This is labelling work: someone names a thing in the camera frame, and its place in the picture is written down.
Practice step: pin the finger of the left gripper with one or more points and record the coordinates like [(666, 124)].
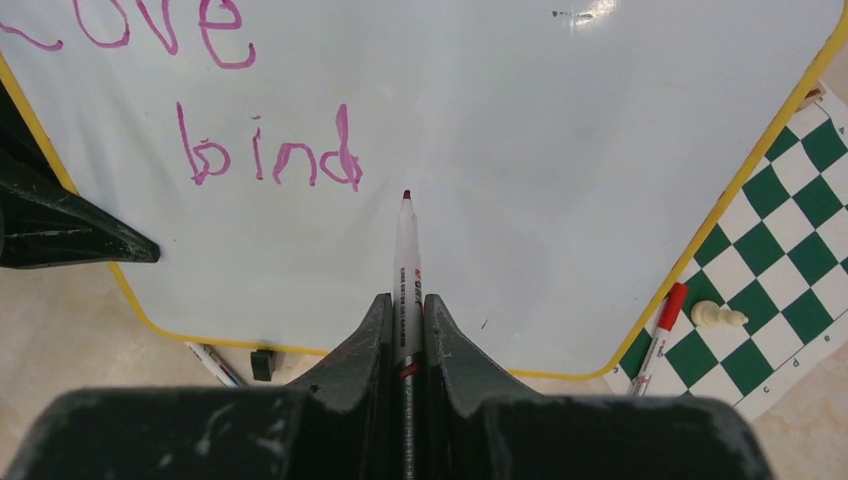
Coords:
[(43, 224)]

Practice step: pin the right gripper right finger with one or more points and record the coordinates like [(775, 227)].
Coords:
[(486, 424)]

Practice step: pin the white chess piece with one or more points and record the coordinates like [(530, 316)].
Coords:
[(708, 314)]

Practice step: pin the purple whiteboard marker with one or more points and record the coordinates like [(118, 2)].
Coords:
[(407, 329)]

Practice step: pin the yellow framed whiteboard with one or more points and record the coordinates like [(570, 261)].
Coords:
[(560, 155)]

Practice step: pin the red capped marker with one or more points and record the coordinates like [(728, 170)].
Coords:
[(665, 323)]

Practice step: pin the green capped marker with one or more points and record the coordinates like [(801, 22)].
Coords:
[(215, 365)]

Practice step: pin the whiteboard wire stand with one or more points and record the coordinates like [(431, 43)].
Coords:
[(263, 364)]

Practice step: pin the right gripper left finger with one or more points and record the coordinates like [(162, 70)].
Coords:
[(332, 422)]

